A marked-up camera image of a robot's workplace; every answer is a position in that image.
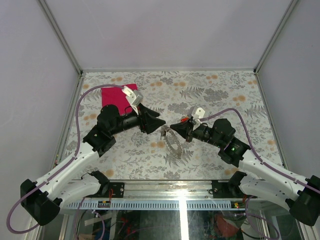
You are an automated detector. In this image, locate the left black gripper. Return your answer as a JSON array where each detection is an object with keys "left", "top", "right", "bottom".
[{"left": 111, "top": 103, "right": 167, "bottom": 137}]

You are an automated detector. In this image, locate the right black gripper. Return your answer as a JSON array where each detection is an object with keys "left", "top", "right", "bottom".
[{"left": 170, "top": 117, "right": 224, "bottom": 148}]

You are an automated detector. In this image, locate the large metal keyring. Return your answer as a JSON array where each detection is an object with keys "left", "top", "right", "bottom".
[{"left": 160, "top": 125, "right": 185, "bottom": 159}]

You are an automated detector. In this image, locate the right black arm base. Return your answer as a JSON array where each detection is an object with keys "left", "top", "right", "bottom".
[{"left": 208, "top": 171, "right": 247, "bottom": 199}]

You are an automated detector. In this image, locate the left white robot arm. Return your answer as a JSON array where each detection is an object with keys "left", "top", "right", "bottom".
[{"left": 20, "top": 104, "right": 166, "bottom": 226}]

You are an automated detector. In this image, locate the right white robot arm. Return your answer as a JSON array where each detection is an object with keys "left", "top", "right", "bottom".
[{"left": 170, "top": 118, "right": 320, "bottom": 226}]

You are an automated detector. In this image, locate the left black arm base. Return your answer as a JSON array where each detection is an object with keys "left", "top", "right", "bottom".
[{"left": 90, "top": 171, "right": 125, "bottom": 199}]

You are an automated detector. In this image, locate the red key tag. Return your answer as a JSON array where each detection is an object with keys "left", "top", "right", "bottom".
[{"left": 180, "top": 117, "right": 189, "bottom": 123}]

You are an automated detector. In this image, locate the magenta cloth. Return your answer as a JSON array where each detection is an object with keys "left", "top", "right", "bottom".
[{"left": 100, "top": 84, "right": 138, "bottom": 116}]

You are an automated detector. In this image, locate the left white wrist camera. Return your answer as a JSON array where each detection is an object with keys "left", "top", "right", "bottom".
[{"left": 122, "top": 86, "right": 144, "bottom": 115}]

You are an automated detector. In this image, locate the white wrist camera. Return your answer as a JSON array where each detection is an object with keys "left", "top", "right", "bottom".
[
  {"left": 122, "top": 86, "right": 144, "bottom": 115},
  {"left": 187, "top": 106, "right": 206, "bottom": 124}
]

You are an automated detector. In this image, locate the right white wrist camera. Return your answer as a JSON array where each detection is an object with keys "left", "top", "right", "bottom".
[{"left": 187, "top": 106, "right": 206, "bottom": 124}]

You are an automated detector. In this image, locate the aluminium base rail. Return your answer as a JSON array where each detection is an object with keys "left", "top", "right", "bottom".
[{"left": 59, "top": 180, "right": 283, "bottom": 201}]

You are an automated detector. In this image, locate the grey slotted cable duct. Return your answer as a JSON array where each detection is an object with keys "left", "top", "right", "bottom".
[{"left": 65, "top": 199, "right": 245, "bottom": 211}]

